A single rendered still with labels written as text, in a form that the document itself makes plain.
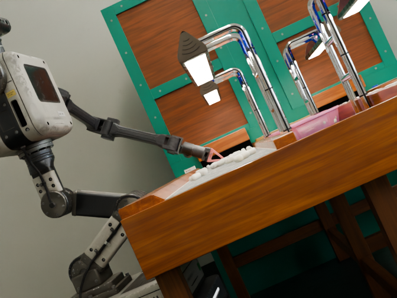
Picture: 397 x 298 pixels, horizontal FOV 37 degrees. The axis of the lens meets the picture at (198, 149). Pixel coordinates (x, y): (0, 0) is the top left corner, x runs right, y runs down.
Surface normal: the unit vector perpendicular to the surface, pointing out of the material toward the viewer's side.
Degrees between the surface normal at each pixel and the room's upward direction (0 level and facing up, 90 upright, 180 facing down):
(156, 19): 90
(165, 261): 90
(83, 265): 90
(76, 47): 90
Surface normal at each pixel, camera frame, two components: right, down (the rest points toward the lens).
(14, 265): 0.00, -0.02
